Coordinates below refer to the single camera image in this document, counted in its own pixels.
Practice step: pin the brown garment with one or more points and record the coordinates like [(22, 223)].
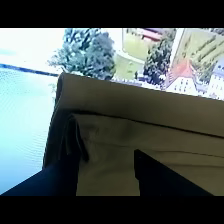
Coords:
[(140, 110)]

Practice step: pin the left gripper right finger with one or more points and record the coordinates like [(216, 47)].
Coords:
[(160, 180)]

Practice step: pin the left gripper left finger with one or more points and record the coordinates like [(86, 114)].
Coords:
[(56, 180)]

